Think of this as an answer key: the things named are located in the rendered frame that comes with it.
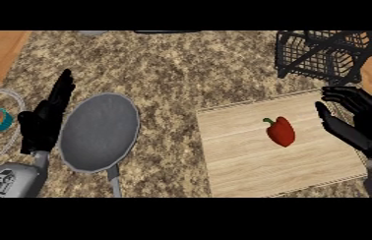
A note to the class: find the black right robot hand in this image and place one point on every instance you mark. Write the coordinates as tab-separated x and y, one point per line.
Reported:
349	119

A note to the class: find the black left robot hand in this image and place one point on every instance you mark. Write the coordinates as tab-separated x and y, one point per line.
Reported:
44	119

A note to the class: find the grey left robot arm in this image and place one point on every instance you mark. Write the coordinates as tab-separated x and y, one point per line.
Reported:
21	178

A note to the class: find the red bell pepper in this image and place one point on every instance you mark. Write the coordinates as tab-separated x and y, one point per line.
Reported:
281	131

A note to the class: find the pale wooden tray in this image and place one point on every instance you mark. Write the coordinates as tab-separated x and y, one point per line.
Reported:
277	145

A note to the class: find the clear glass bowl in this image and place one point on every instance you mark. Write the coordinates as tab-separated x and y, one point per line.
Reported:
16	119

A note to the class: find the teal and orange item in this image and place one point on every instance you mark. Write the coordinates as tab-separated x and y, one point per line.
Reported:
5	119

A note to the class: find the grey frying pan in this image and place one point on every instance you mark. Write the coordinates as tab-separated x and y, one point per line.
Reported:
100	132

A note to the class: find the grey round object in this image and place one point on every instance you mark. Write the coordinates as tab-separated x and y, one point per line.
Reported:
94	31

